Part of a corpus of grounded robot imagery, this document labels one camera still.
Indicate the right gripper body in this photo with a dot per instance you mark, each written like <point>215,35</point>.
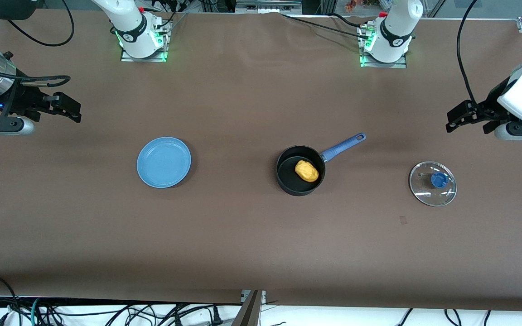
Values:
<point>21,99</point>

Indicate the glass lid with blue knob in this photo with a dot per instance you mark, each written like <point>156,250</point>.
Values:
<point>433,197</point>

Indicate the yellow potato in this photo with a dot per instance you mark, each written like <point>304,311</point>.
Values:
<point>306,171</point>

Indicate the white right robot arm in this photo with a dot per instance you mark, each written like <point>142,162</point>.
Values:
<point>129,22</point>

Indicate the metal base plate right arm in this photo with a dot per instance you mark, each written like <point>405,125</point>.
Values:
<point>127,56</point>

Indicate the metal base plate left arm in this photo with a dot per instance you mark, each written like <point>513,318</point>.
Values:
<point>401,64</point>

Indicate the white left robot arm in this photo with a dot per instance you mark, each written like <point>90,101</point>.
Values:
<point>394,27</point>

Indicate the blue round plate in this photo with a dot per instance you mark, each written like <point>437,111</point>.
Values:
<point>163,163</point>

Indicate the brown table cover sheet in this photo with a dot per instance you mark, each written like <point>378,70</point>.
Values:
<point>243,235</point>

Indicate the grey metal box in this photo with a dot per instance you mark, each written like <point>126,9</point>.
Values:
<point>268,5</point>

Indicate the black power plug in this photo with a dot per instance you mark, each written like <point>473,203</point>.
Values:
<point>216,316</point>

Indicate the aluminium profile beam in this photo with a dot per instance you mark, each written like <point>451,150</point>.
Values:
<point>249,312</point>

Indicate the white metal bracket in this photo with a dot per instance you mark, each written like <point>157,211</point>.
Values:
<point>263,296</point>

